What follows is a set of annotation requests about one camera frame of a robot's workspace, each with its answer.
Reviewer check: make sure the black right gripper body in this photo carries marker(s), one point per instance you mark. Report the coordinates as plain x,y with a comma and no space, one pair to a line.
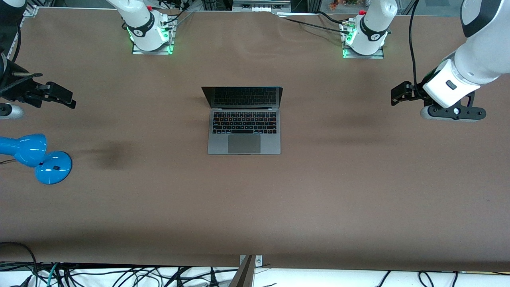
16,88

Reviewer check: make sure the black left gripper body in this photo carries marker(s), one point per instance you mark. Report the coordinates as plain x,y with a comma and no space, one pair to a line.
414,94

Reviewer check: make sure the grey laptop with black keyboard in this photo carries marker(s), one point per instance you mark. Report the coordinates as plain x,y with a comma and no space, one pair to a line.
244,143

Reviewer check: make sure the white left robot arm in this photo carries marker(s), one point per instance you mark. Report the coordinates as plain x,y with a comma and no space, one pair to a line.
478,59

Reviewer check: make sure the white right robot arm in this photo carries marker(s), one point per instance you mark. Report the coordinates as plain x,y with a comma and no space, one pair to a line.
141,24

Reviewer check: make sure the blue desk lamp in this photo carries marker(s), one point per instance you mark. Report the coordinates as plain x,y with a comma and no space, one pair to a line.
51,167

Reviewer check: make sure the orange colourful object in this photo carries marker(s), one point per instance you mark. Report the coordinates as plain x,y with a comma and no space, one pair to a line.
342,4

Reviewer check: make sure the brown table cover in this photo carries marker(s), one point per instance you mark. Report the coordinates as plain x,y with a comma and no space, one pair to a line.
318,199

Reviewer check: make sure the grey power strip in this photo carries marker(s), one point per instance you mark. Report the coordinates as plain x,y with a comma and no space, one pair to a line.
259,6

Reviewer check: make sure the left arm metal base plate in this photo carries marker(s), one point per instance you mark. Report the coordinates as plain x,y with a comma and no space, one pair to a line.
374,56

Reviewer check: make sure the aluminium frame corner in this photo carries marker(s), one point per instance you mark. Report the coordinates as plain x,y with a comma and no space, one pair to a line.
30,10

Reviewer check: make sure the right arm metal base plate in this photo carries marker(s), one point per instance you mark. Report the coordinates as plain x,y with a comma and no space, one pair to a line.
151,52

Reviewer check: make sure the metal bracket with dark bar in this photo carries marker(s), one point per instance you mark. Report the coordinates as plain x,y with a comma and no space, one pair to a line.
248,275

